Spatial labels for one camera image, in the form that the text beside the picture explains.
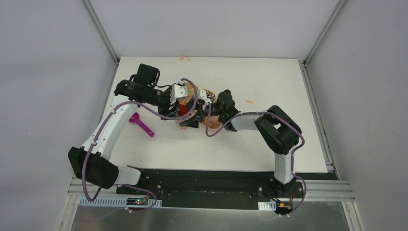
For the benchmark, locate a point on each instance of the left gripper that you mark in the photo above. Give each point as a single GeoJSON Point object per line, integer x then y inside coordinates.
{"type": "Point", "coordinates": [173, 108]}

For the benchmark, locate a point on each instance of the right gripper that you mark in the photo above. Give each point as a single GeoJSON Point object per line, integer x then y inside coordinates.
{"type": "Point", "coordinates": [194, 122]}

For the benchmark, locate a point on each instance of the red jar lid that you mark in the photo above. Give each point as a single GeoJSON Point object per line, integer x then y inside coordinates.
{"type": "Point", "coordinates": [183, 110]}

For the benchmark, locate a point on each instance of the magenta plastic scoop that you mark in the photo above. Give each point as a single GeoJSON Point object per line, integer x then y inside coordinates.
{"type": "Point", "coordinates": [135, 119]}

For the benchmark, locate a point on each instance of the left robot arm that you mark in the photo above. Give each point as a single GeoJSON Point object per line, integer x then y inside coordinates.
{"type": "Point", "coordinates": [91, 160]}

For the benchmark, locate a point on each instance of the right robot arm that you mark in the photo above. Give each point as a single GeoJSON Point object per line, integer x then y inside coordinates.
{"type": "Point", "coordinates": [281, 134]}

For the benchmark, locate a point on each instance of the tray of popsicle candies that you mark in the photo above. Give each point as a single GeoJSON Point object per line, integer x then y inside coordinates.
{"type": "Point", "coordinates": [211, 122]}

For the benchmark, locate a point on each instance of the tray of gummy candies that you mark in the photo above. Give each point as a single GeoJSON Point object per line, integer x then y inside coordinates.
{"type": "Point", "coordinates": [190, 89]}

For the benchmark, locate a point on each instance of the tray of lollipop candies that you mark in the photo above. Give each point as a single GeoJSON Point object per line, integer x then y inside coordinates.
{"type": "Point", "coordinates": [211, 96]}

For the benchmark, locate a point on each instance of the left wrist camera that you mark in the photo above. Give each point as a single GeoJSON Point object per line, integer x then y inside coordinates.
{"type": "Point", "coordinates": [178, 92]}

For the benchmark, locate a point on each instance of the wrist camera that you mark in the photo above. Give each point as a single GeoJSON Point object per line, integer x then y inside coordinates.
{"type": "Point", "coordinates": [202, 96]}
{"type": "Point", "coordinates": [178, 92]}

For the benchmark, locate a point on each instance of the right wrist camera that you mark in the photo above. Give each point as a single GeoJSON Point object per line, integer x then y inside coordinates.
{"type": "Point", "coordinates": [202, 96]}

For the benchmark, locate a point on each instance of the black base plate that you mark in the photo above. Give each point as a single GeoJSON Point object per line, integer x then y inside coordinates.
{"type": "Point", "coordinates": [213, 189]}

